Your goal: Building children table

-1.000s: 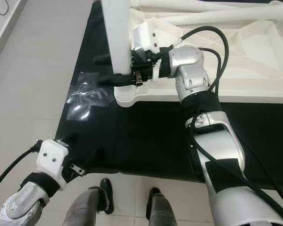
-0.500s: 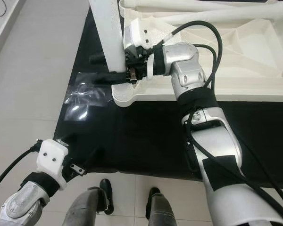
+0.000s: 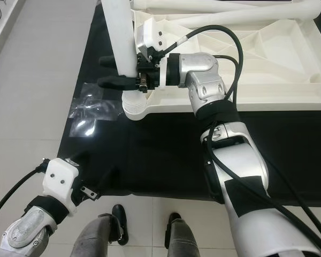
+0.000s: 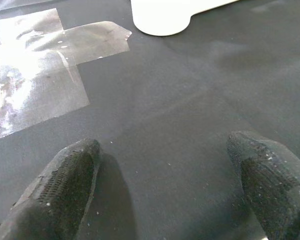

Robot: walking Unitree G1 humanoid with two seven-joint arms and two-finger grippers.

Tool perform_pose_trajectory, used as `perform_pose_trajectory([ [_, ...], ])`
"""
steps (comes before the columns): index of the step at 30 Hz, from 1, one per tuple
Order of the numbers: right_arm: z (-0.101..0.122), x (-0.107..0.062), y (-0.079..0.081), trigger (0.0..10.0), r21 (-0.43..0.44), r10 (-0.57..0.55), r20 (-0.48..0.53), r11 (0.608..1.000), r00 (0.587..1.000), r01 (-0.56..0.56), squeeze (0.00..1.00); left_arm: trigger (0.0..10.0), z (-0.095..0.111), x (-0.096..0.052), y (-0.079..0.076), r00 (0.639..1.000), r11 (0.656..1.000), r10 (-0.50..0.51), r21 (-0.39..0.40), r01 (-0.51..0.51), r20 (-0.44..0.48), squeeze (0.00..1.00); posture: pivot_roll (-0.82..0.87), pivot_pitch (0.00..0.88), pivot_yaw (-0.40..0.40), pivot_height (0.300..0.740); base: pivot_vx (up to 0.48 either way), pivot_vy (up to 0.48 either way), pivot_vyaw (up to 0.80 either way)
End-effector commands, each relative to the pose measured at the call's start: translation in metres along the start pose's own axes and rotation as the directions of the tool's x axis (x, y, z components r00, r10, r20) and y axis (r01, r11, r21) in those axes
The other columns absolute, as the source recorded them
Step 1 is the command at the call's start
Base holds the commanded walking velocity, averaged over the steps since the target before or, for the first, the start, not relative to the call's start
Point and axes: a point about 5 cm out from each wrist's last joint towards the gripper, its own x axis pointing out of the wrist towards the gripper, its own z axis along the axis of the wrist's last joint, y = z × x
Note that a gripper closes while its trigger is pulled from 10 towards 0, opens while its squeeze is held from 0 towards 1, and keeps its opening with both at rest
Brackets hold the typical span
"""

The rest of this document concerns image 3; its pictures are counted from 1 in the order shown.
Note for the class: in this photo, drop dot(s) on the white plastic table leg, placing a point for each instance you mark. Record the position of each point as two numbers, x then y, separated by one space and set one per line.
120 32
208 4
246 17

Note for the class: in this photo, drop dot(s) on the white plastic table top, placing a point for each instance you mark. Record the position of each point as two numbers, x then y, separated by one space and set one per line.
278 69

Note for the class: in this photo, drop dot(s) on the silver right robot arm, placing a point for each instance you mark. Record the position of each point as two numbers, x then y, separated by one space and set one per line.
203 69

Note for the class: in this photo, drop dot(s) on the crumpled clear tape patch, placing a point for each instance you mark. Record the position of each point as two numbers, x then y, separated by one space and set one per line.
88 110

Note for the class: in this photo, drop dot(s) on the grey robot left leg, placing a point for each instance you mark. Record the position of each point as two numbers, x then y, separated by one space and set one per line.
96 241

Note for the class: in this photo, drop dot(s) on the black tablecloth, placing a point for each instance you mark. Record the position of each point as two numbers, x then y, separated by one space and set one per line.
155 155

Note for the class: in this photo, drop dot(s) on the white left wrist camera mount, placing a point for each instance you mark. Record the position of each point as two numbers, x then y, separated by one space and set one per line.
60 179

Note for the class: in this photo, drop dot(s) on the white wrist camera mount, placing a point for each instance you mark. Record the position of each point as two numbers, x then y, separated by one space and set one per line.
150 32
60 179

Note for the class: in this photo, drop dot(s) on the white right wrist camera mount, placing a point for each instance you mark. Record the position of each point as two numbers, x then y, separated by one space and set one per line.
150 32

